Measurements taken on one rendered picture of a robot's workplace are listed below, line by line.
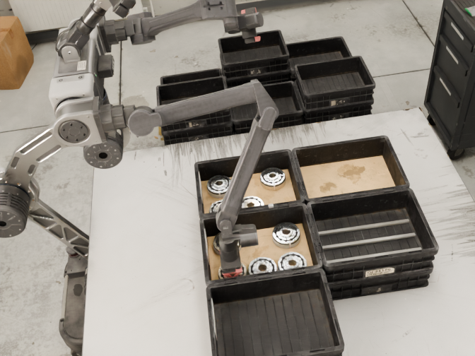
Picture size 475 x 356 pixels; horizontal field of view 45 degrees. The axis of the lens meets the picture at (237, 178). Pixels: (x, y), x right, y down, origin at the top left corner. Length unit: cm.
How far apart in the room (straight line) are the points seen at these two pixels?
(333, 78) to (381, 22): 156
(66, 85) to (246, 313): 94
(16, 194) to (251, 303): 104
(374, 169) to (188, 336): 100
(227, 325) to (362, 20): 348
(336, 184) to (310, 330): 67
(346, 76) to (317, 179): 123
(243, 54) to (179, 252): 173
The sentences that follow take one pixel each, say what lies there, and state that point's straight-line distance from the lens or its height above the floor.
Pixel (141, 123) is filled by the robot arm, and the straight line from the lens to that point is 173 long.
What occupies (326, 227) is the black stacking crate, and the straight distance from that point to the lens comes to 221.
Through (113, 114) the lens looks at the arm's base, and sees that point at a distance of 176.
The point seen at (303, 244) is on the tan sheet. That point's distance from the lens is 215.
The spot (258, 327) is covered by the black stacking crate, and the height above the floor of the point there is 83.
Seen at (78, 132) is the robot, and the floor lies 144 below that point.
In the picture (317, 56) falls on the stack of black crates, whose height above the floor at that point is 38.
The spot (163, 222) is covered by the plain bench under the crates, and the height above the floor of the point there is 70.
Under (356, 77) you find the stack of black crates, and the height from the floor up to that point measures 49.
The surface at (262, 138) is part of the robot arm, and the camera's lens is 178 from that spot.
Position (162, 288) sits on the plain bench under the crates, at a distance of 225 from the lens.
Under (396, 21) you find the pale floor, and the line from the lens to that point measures 499.
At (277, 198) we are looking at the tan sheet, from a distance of 230.
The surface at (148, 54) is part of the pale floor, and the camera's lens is 477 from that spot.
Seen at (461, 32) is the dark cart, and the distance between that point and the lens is 334.
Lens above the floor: 253
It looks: 45 degrees down
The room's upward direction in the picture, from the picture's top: 7 degrees counter-clockwise
